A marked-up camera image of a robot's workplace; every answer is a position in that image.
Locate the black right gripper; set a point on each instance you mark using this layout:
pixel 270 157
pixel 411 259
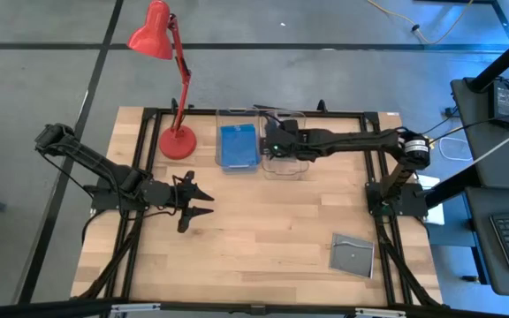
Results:
pixel 285 141

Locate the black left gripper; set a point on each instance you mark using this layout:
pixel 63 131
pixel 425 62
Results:
pixel 180 199

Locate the blue jewel case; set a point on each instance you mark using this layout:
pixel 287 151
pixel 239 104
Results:
pixel 239 146

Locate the grey jewel case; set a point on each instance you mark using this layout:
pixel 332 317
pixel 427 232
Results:
pixel 351 256

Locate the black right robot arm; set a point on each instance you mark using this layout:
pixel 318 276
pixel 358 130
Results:
pixel 356 140

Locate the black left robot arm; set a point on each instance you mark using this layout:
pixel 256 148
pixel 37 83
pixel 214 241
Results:
pixel 104 170

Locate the clear plastic bin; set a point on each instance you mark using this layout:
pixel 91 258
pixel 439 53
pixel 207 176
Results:
pixel 217 141
pixel 285 170

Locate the black table clamp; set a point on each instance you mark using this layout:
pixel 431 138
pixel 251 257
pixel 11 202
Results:
pixel 321 106
pixel 174 105

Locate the red desk lamp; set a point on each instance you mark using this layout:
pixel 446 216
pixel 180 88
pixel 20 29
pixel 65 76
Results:
pixel 177 143

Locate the yellow power plug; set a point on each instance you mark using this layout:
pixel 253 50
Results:
pixel 432 142

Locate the white paper sheet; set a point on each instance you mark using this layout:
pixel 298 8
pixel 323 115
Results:
pixel 435 214

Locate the black diagonal rig pole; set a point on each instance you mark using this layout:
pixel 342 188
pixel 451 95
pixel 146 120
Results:
pixel 502 62
pixel 451 187

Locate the black rig crossbar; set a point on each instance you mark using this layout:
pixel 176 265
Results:
pixel 38 309

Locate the dark grey side desk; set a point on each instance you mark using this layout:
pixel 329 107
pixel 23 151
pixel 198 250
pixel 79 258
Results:
pixel 502 163
pixel 484 207

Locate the black power adapter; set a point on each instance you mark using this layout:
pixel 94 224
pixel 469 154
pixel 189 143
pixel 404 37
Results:
pixel 504 103

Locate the black aluminium table frame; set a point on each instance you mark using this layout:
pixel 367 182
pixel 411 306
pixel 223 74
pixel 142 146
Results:
pixel 347 114

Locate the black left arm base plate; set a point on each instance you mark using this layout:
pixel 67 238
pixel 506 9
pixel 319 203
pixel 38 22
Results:
pixel 104 203

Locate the silver metal bracket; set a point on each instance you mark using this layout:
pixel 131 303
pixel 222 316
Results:
pixel 135 308
pixel 380 312

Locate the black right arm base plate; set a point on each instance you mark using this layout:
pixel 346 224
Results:
pixel 413 201

